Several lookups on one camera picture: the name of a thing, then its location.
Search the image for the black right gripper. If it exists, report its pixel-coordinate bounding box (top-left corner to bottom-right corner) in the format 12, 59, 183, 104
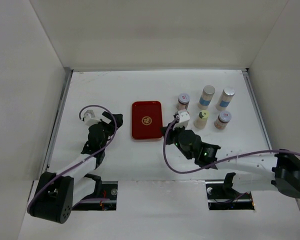
160, 120, 193, 159

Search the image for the jar with grey lid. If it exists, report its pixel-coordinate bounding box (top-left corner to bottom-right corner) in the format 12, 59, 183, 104
176, 93, 190, 111

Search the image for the yellow cap bottle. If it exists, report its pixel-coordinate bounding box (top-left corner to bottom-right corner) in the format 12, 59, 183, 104
193, 110, 210, 129

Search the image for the tall bottle blue label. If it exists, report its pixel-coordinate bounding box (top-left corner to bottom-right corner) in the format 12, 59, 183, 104
215, 86, 236, 111
198, 85, 215, 110

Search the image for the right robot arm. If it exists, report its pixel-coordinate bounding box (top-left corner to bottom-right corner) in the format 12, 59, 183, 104
161, 126, 300, 199

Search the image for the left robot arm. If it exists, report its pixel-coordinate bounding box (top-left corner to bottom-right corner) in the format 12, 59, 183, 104
27, 110, 123, 224

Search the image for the red rectangular tray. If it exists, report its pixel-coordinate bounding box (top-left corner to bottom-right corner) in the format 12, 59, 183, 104
131, 101, 163, 140

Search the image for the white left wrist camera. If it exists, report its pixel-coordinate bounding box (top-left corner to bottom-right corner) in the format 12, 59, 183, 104
82, 109, 101, 127

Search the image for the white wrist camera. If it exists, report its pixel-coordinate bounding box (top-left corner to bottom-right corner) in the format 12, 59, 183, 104
174, 109, 191, 128
82, 109, 101, 127

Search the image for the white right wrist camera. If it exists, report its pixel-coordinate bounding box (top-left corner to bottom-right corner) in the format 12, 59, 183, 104
174, 109, 191, 128

